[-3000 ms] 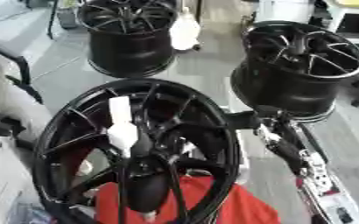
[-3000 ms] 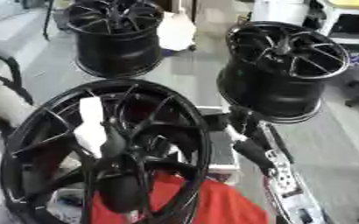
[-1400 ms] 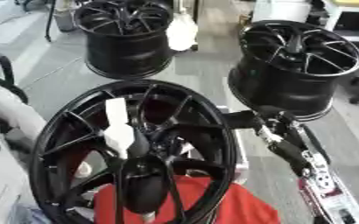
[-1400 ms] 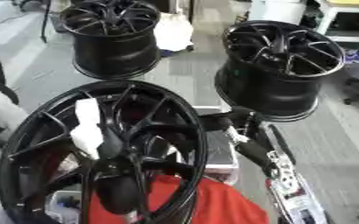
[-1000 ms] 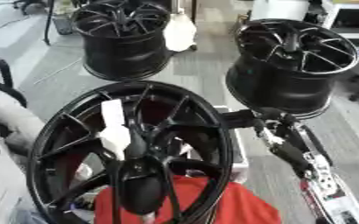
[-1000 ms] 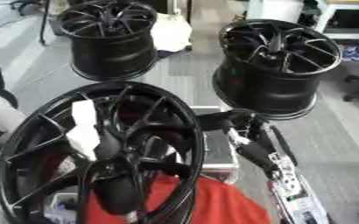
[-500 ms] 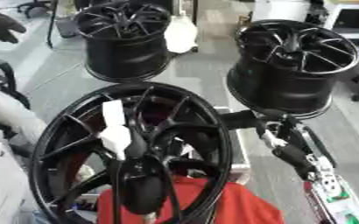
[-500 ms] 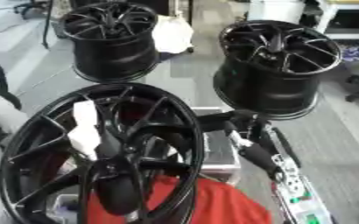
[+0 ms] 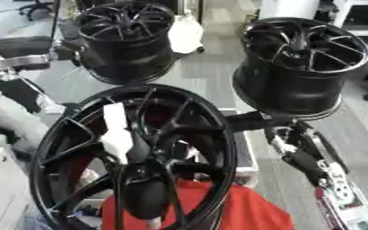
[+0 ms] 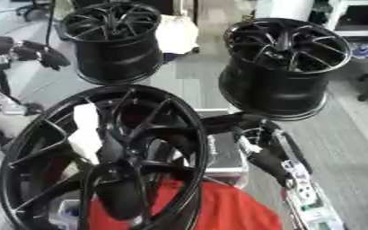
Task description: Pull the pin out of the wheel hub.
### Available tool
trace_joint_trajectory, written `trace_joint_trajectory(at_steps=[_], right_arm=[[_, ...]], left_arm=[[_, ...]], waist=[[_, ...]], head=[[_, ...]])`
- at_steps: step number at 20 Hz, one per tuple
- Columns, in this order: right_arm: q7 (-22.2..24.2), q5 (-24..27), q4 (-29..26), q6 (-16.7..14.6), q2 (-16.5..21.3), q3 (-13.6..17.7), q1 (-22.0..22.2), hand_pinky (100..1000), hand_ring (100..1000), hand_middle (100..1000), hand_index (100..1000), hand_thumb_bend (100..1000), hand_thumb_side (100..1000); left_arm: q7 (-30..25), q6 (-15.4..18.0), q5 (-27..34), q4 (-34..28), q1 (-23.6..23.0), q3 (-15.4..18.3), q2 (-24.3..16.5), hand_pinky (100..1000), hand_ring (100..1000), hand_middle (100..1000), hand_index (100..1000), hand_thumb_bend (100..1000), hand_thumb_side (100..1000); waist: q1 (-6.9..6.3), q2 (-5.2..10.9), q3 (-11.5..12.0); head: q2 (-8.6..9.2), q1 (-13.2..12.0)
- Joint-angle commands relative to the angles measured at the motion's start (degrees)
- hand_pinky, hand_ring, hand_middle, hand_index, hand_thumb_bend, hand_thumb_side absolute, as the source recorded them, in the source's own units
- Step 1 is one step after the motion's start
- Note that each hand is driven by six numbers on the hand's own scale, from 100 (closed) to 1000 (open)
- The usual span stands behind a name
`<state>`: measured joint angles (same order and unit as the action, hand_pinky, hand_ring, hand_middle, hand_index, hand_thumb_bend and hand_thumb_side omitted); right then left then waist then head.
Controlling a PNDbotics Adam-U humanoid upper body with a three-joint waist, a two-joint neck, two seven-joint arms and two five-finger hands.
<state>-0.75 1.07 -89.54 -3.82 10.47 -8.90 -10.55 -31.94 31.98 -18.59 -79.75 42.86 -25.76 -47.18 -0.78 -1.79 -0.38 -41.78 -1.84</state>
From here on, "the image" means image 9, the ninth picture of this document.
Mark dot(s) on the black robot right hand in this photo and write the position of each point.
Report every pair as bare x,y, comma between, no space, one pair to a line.
302,155

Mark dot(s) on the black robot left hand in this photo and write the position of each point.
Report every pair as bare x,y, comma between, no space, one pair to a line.
145,194

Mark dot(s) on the white pin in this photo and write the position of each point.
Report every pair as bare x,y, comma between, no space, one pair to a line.
116,140

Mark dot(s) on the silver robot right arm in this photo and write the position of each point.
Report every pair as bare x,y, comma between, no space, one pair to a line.
349,206

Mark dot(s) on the black wheel rim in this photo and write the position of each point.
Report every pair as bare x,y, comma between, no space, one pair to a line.
292,86
127,57

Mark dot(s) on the large black spoked wheel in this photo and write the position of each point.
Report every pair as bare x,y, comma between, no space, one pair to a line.
203,119

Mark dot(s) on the white table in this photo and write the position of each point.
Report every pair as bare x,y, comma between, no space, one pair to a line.
4,185

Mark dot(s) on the white shelf unit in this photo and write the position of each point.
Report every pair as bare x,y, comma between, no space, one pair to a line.
362,18

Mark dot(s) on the white bag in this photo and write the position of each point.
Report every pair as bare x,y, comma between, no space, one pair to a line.
186,34

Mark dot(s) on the black office chair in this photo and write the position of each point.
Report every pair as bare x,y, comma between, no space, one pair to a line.
35,7

